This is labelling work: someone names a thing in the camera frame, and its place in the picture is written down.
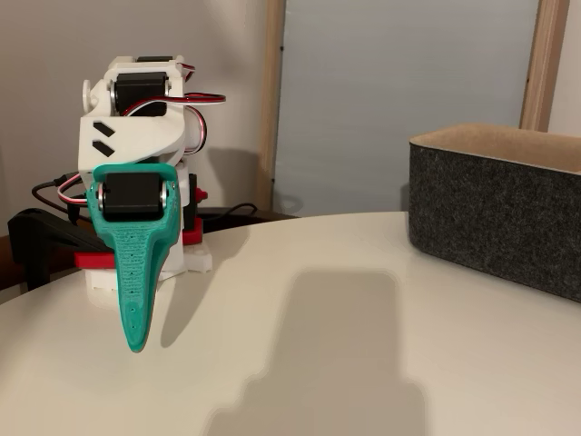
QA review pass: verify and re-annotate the black power plug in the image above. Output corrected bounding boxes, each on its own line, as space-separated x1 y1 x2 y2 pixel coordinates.
66 202 90 224

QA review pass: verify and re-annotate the translucent grey panel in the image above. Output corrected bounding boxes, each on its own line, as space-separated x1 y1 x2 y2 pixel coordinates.
271 0 542 220

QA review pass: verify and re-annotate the red white base servo wire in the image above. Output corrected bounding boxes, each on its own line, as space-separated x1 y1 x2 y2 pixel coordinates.
56 174 92 208

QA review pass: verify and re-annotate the wooden shelf post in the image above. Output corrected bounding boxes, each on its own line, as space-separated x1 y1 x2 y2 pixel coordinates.
254 0 288 213
518 0 572 134

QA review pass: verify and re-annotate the black power cable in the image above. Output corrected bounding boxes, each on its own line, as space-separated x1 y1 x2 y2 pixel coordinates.
199 203 260 228

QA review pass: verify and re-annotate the black USB cable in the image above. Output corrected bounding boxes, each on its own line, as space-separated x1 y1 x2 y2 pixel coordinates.
30 172 87 214

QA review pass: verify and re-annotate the grey felt box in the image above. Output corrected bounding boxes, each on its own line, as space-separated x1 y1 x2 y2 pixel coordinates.
407 122 581 304

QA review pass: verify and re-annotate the black clamp with red pad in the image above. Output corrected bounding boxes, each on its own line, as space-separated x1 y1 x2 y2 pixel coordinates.
181 173 209 246
7 207 117 292

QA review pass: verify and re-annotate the red white arm servo wire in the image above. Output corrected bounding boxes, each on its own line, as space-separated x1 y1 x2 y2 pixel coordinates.
121 63 227 158

